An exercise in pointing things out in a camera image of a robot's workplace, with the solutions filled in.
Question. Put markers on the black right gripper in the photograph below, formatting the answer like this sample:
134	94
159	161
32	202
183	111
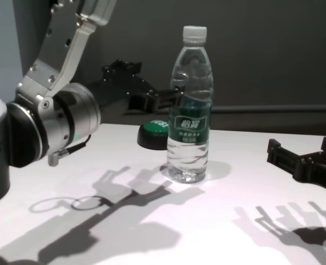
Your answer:
322	171

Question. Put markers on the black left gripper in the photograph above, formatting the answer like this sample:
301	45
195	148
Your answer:
132	88

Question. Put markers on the clear water bottle green label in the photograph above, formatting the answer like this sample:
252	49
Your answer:
190	82

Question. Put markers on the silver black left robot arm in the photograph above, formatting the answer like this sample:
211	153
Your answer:
77	110

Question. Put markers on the green YES button black base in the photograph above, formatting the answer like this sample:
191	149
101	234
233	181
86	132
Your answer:
151	135

